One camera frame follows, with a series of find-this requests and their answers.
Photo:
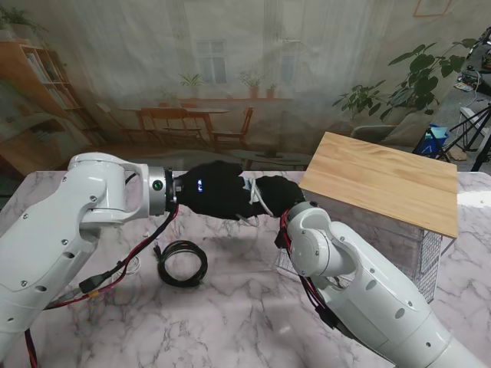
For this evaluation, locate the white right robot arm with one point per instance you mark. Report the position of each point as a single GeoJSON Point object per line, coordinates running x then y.
{"type": "Point", "coordinates": [364, 283]}

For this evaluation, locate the black tripod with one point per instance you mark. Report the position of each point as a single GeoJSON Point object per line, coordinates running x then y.
{"type": "Point", "coordinates": [470, 130]}

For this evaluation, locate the printed scenery backdrop cloth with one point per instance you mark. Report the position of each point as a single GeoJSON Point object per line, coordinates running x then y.
{"type": "Point", "coordinates": [115, 76]}

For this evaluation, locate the white box on floor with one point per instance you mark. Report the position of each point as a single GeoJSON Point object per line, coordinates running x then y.
{"type": "Point", "coordinates": [473, 115]}

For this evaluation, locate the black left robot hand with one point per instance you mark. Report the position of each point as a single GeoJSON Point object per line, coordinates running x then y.
{"type": "Point", "coordinates": [215, 191]}

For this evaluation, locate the blue bag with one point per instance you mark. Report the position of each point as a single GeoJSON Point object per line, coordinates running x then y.
{"type": "Point", "coordinates": [429, 143]}

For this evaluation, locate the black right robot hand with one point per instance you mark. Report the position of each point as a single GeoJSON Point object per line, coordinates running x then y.
{"type": "Point", "coordinates": [280, 195]}

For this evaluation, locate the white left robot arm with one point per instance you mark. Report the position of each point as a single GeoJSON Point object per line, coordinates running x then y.
{"type": "Point", "coordinates": [69, 237]}

